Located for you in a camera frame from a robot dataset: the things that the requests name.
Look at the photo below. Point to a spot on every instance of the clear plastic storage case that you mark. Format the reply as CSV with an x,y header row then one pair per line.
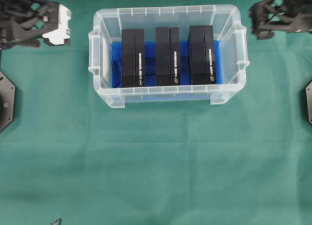
x,y
227,28

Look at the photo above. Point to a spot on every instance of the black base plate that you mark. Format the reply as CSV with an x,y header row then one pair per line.
x,y
7,100
309,101

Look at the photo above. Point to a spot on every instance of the black realsense box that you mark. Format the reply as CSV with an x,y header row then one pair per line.
x,y
133,58
168,56
202,55

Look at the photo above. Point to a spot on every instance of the small dark tripod tip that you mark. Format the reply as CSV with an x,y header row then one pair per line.
x,y
55,219

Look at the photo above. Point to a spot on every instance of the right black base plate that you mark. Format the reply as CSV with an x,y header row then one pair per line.
x,y
309,101

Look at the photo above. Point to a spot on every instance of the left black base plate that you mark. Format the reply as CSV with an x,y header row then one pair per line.
x,y
7,100

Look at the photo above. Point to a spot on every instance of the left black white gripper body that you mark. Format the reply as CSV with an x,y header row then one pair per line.
x,y
24,22

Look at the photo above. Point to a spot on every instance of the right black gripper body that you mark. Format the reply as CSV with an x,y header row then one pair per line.
x,y
290,16

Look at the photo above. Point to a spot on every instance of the green table cloth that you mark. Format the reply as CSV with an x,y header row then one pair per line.
x,y
246,162

